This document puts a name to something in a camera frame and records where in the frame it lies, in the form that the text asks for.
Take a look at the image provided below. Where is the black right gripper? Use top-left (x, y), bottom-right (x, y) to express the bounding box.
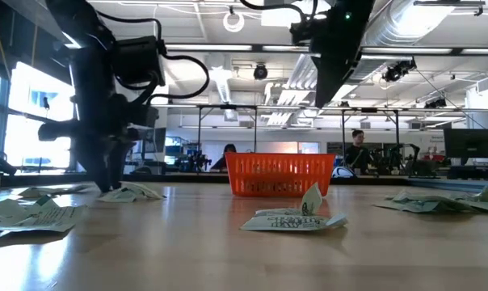
top-left (310, 0), bottom-right (377, 109)

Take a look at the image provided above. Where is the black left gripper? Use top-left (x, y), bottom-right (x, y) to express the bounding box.
top-left (37, 42), bottom-right (160, 193)

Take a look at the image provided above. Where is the ceiling light strip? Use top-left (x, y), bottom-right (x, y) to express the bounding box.
top-left (165, 43), bottom-right (253, 53)
top-left (360, 46), bottom-right (453, 56)

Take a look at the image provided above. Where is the person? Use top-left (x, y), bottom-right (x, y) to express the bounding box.
top-left (343, 129), bottom-right (372, 175)
top-left (211, 143), bottom-right (238, 171)
top-left (423, 145), bottom-right (445, 162)

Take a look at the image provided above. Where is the white blue rounded object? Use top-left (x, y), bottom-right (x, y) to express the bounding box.
top-left (331, 165), bottom-right (356, 179)

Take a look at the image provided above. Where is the orange plastic mesh basket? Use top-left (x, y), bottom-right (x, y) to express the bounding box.
top-left (225, 152), bottom-right (337, 198)

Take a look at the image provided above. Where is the black computer monitor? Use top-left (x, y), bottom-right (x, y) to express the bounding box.
top-left (443, 128), bottom-right (488, 167)

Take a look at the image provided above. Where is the black background rig frame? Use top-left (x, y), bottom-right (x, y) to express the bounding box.
top-left (340, 107), bottom-right (402, 162)
top-left (196, 103), bottom-right (259, 154)

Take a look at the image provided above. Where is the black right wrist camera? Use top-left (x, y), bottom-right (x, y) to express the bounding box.
top-left (288, 18), bottom-right (324, 46)

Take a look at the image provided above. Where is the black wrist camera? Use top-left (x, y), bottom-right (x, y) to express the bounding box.
top-left (288, 18), bottom-right (324, 46)
top-left (113, 35), bottom-right (167, 88)

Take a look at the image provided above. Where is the black ceiling-mounted camera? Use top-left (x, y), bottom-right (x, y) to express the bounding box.
top-left (381, 58), bottom-right (418, 84)

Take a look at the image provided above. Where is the black overhead dome camera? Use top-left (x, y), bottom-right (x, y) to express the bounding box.
top-left (252, 63), bottom-right (269, 81)

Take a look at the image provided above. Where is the silver ventilation duct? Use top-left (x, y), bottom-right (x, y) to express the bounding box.
top-left (348, 0), bottom-right (457, 82)

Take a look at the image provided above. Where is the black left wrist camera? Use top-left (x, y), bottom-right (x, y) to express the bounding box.
top-left (113, 35), bottom-right (167, 88)

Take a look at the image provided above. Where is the white coiled cable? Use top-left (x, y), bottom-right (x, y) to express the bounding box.
top-left (222, 11), bottom-right (246, 33)

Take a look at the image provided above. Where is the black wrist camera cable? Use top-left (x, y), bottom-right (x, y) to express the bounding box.
top-left (94, 10), bottom-right (211, 102)

